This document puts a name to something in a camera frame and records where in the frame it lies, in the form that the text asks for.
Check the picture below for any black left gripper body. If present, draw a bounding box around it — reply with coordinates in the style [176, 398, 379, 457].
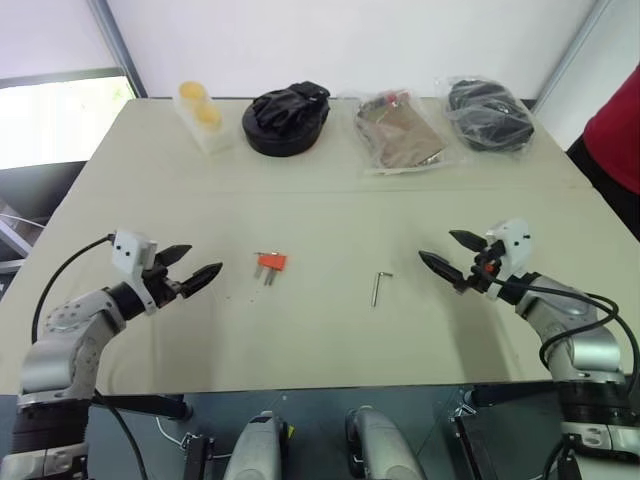
[141, 265, 185, 308]

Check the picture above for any silver left robot leg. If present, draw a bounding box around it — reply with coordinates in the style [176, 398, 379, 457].
[222, 410, 294, 480]

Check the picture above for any silver hex key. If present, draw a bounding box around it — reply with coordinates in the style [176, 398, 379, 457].
[369, 271, 394, 308]

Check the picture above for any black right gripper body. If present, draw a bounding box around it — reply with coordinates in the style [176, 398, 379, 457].
[460, 238, 504, 296]

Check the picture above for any clear bag with brown item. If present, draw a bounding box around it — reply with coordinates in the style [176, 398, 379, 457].
[338, 88, 460, 177]

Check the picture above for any clear box with yellow rolls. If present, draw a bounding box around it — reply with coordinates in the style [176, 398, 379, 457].
[174, 80, 235, 158]

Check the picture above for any clear bag with black cables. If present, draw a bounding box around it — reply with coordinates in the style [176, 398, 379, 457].
[433, 74, 537, 161]

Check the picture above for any silver right robot leg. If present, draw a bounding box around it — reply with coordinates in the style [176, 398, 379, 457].
[344, 405, 426, 480]

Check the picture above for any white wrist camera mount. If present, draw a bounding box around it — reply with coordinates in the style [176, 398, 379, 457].
[484, 217, 536, 302]
[110, 229, 158, 317]

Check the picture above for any black round case with gloves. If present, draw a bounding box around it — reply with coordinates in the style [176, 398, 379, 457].
[241, 81, 333, 158]

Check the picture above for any person in red shirt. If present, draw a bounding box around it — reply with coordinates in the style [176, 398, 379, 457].
[565, 64, 640, 236]

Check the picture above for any silver robot leg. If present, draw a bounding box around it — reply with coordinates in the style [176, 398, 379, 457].
[222, 410, 294, 480]
[344, 405, 426, 480]

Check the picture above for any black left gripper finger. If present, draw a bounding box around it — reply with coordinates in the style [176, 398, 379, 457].
[153, 244, 193, 269]
[179, 261, 224, 300]

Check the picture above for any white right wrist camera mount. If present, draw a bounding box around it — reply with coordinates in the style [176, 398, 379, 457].
[484, 217, 536, 302]

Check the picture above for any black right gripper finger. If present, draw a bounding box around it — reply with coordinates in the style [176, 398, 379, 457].
[448, 229, 487, 253]
[417, 250, 469, 292]

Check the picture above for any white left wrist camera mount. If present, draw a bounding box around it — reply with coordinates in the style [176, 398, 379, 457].
[110, 229, 158, 317]

